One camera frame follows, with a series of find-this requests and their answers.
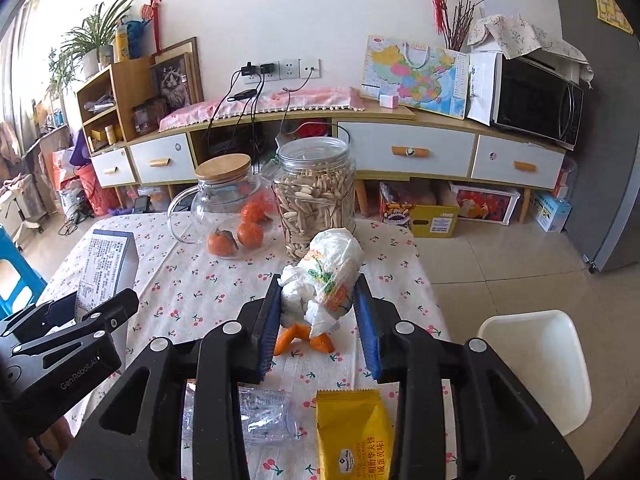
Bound blue milk carton box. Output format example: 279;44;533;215
75;230;139;321

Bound clear crushed plastic bottle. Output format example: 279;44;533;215
180;378;303;453

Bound yellow snack bag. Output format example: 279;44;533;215
316;389;394;479

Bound orange peel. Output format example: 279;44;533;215
273;324;335;356

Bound white tissue wrapper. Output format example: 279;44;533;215
278;229;364;337

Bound white trash bin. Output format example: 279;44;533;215
477;310;592;436

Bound blue plastic stool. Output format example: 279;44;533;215
0;226;47;318

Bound orange persimmon fruit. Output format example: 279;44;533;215
236;222;265;249
241;202;267;224
206;229;239;258

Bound yellow cardboard box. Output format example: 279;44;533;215
380;179;460;238

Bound white box red picture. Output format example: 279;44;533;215
448;182;521;226

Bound glass jar bamboo lid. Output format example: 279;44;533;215
167;153;278;259

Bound blue white small box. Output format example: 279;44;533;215
529;191;572;233

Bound wooden tv cabinet white drawers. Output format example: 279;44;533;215
77;58;565;208

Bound plastic jar of seeds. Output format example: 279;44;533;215
272;136;356;259

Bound framed cat picture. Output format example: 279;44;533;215
150;37;204;113

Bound green potted plant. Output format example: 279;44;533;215
47;0;134;98

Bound small pink white box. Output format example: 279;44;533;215
378;93;399;110

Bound black microwave oven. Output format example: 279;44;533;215
490;54;584;151

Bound colourful china map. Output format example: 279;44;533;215
360;36;470;119

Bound floral cloth on microwave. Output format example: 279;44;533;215
466;14;594;84

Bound dried branches bundle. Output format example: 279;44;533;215
442;0;487;51

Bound yellow fridge note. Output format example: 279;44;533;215
596;0;634;36

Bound silver refrigerator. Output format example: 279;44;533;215
558;0;639;272

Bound black charger cables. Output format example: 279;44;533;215
202;60;321;156

